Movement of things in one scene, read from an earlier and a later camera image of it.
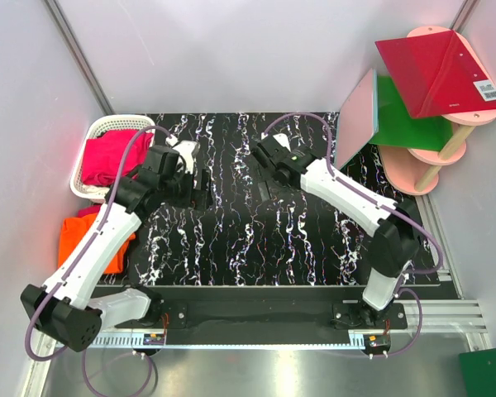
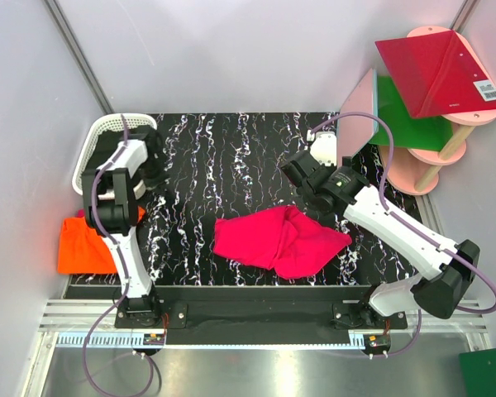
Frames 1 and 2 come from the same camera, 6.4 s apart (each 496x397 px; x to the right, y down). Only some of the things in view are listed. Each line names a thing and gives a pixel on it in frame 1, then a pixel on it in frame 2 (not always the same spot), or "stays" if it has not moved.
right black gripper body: x=274 y=171 -> x=347 y=162
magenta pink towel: x=102 y=157 -> x=280 y=237
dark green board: x=488 y=372 stays
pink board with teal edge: x=359 y=120 stays
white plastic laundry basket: x=94 y=126 stays
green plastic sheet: x=397 y=129 stays
